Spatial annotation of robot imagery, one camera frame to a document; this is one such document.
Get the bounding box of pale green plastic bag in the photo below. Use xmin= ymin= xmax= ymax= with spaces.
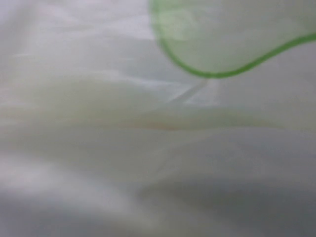
xmin=0 ymin=0 xmax=316 ymax=237

